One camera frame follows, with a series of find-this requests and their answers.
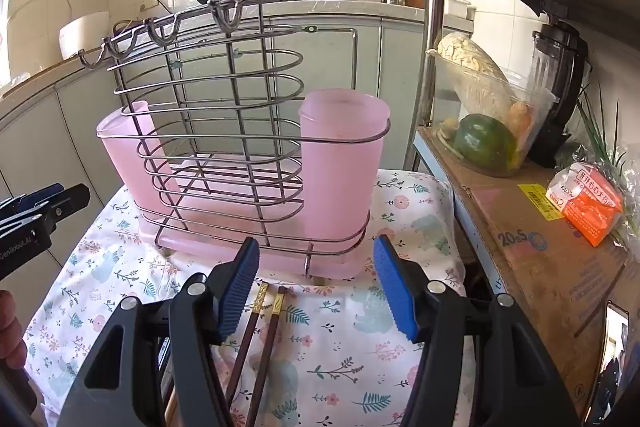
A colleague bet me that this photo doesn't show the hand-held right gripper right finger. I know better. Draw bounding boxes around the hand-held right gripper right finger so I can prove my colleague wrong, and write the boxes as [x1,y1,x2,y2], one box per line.
[372,234,581,427]

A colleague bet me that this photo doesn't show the green round squash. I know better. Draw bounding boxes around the green round squash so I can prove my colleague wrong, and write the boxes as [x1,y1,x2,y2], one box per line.
[453,113,519,171]

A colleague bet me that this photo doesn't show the dark round appliance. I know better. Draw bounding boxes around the dark round appliance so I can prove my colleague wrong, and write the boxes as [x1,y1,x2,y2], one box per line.
[113,19,147,36]

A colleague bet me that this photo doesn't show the orange vegetable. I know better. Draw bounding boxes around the orange vegetable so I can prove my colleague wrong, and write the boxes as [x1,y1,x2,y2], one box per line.
[508,101,534,148]

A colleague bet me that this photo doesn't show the smartphone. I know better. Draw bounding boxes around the smartphone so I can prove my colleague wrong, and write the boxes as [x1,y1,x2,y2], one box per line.
[581,301,632,427]

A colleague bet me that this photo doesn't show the pink plastic utensil holder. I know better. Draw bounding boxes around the pink plastic utensil holder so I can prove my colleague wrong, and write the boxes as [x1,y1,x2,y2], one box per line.
[96,89,392,282]

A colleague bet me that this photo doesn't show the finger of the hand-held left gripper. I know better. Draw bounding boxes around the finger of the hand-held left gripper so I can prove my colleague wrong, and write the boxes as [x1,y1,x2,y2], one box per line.
[0,183,92,222]
[0,210,49,236]

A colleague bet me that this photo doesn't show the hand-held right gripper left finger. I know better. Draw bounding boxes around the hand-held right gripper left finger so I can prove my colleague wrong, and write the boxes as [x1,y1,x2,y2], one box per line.
[57,236,262,427]

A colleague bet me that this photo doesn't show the napa cabbage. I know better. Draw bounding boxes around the napa cabbage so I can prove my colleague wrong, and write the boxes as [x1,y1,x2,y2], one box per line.
[437,32,517,108]

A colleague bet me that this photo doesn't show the white plastic container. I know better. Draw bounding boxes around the white plastic container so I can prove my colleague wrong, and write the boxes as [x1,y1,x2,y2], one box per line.
[443,0,474,20]

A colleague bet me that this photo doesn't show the person's left hand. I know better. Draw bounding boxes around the person's left hand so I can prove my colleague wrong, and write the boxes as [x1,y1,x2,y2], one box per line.
[0,289,29,371]

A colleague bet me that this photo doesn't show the black blender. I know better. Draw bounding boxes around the black blender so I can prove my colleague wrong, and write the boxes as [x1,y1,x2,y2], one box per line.
[526,19,592,168]

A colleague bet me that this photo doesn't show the clear plastic container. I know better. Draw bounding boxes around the clear plastic container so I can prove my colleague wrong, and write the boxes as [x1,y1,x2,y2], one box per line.
[426,48,559,178]

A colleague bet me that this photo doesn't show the green onion leaves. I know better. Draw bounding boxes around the green onion leaves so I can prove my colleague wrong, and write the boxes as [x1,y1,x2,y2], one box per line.
[574,83,640,249]

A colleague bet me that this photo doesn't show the dark brown chopstick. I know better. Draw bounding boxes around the dark brown chopstick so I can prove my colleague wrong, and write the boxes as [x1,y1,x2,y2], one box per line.
[244,287,289,427]
[224,283,269,405]

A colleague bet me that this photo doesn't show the metal wire utensil rack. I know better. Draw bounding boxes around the metal wire utensil rack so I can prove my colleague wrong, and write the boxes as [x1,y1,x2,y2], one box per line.
[75,0,392,282]

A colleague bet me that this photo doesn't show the brown cardboard sheet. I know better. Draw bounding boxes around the brown cardboard sheet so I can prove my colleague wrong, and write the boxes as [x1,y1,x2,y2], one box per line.
[419,128,640,414]

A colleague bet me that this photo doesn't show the orange packet in bag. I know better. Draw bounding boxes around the orange packet in bag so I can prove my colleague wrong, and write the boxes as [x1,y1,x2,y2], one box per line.
[544,161,627,249]

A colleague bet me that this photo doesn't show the floral printed cloth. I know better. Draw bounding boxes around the floral printed cloth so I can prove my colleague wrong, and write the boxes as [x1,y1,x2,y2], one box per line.
[22,169,468,427]

